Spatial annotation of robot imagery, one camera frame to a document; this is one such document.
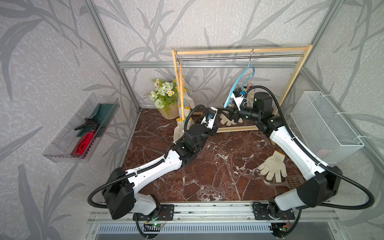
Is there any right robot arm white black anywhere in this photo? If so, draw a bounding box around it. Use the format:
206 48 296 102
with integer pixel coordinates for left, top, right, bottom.
221 87 375 211

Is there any potted white flower plant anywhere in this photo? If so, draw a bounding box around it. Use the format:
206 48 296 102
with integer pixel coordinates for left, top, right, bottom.
148 78 180 120

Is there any green dustpan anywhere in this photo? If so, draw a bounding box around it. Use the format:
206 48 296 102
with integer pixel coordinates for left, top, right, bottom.
75 104 117 138

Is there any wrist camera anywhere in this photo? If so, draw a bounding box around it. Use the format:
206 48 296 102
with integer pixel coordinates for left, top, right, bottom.
231 88 247 111
202 107 218 129

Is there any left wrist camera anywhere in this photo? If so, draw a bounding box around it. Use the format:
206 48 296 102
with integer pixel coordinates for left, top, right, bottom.
202 107 218 129

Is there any white wire mesh basket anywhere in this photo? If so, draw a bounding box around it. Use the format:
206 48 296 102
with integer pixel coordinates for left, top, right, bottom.
291 91 365 165

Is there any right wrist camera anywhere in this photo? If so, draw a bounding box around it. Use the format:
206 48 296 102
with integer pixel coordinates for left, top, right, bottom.
231 88 247 111

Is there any brown slotted scoop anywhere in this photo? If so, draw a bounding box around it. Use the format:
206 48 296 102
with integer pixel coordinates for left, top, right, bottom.
270 175 306 190

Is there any clear plastic wall bin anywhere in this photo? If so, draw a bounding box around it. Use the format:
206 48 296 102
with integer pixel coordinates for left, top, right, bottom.
43 94 120 163

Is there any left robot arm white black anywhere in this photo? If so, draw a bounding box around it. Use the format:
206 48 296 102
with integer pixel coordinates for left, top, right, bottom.
87 105 220 220

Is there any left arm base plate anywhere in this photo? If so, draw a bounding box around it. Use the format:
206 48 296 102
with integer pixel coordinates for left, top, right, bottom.
133 204 175 222

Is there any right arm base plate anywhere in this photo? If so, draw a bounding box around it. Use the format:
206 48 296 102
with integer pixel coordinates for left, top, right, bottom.
252 202 296 221

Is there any white glove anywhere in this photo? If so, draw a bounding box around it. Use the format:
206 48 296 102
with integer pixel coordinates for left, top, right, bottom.
183 89 196 109
247 90 255 108
177 106 191 122
258 151 287 183
173 76 193 97
173 118 194 142
220 114 243 127

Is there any blue clip hanger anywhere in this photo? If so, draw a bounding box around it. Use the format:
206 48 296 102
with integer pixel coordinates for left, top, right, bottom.
223 49 256 109

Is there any wooden clothes rack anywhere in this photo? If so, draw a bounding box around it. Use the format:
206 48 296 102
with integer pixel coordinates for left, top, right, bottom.
170 43 313 147

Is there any red spray bottle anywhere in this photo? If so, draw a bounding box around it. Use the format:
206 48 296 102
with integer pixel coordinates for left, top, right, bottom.
71 130 96 159

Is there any orange clip hanger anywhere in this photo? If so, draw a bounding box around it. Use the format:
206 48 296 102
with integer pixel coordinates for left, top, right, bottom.
177 61 185 121

